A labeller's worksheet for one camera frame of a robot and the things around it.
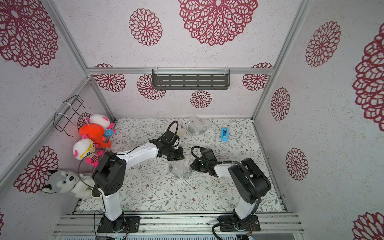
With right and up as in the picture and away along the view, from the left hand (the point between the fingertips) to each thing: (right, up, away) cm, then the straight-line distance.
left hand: (185, 158), depth 90 cm
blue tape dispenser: (+29, +14, +19) cm, 37 cm away
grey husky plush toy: (-56, -7, -22) cm, 60 cm away
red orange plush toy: (-55, +16, +1) cm, 57 cm away
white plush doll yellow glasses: (-52, +7, -11) cm, 54 cm away
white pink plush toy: (-53, +23, +4) cm, 58 cm away
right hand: (+3, -4, +3) cm, 6 cm away
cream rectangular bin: (-48, -17, -11) cm, 52 cm away
